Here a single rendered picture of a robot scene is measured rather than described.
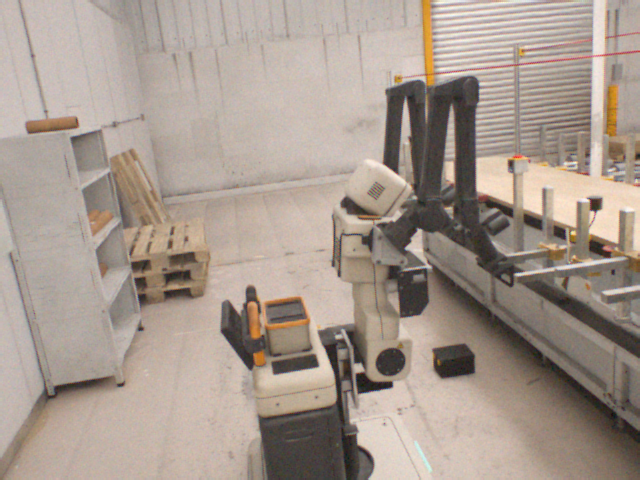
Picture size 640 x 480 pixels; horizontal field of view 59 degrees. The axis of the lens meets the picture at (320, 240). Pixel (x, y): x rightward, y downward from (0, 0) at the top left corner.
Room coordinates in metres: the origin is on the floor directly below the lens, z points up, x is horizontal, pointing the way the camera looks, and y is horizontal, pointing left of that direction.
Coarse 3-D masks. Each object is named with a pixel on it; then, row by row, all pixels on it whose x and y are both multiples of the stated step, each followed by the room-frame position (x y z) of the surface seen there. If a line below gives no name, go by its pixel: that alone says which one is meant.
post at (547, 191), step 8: (544, 192) 2.36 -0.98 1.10; (552, 192) 2.35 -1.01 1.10; (544, 200) 2.36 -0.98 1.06; (552, 200) 2.35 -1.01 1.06; (544, 208) 2.36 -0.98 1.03; (552, 208) 2.35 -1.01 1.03; (544, 216) 2.36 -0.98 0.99; (552, 216) 2.35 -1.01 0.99; (544, 224) 2.36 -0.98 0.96; (552, 224) 2.35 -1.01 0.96; (544, 232) 2.36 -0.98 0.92; (552, 232) 2.35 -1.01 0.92; (544, 240) 2.36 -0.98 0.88; (552, 240) 2.35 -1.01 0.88; (544, 264) 2.36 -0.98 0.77; (552, 264) 2.35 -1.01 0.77
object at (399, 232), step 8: (400, 216) 1.61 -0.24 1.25; (392, 224) 1.59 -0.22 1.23; (400, 224) 1.58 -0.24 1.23; (408, 224) 1.58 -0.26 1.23; (384, 232) 1.58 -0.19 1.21; (392, 232) 1.57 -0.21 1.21; (400, 232) 1.57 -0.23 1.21; (408, 232) 1.58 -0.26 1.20; (392, 240) 1.54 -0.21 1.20; (400, 240) 1.57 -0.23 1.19; (408, 240) 1.58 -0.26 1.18; (400, 248) 1.55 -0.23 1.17
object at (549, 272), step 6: (540, 270) 2.05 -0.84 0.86; (546, 270) 2.05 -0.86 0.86; (552, 270) 2.04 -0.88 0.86; (516, 276) 2.03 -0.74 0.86; (522, 276) 2.02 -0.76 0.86; (528, 276) 2.03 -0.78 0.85; (534, 276) 2.03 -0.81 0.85; (540, 276) 2.03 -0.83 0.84; (546, 276) 2.04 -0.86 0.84; (552, 276) 2.04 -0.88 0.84; (516, 282) 2.02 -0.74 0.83; (522, 282) 2.02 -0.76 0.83
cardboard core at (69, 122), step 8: (32, 120) 3.63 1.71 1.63; (40, 120) 3.63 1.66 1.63; (48, 120) 3.62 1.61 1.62; (56, 120) 3.63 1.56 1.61; (64, 120) 3.63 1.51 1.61; (72, 120) 3.63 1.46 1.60; (32, 128) 3.60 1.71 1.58; (40, 128) 3.61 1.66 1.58; (48, 128) 3.61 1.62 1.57; (56, 128) 3.62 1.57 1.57; (64, 128) 3.64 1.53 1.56; (72, 128) 3.65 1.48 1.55
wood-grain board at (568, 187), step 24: (480, 168) 4.29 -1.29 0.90; (504, 168) 4.18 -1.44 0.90; (528, 168) 4.06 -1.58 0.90; (552, 168) 3.95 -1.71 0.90; (480, 192) 3.43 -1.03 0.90; (504, 192) 3.34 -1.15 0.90; (528, 192) 3.27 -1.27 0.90; (576, 192) 3.13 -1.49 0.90; (600, 192) 3.07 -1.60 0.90; (624, 192) 3.01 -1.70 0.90; (600, 216) 2.58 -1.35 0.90; (600, 240) 2.26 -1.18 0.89
